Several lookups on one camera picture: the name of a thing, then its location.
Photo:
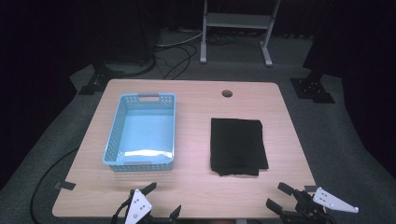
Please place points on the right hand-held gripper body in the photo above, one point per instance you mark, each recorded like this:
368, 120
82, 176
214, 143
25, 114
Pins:
314, 207

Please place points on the blue plastic basket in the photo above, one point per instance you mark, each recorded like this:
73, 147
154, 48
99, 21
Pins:
146, 130

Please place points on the black stand base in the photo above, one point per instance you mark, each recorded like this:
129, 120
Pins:
311, 88
99, 79

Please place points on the white metal stand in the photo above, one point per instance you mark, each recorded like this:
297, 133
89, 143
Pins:
236, 21

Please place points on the black tape strip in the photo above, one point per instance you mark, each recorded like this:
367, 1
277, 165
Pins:
64, 185
310, 188

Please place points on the black cloth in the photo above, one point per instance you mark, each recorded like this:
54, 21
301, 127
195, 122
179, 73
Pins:
236, 146

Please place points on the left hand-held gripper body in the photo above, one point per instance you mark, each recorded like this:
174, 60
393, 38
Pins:
138, 207

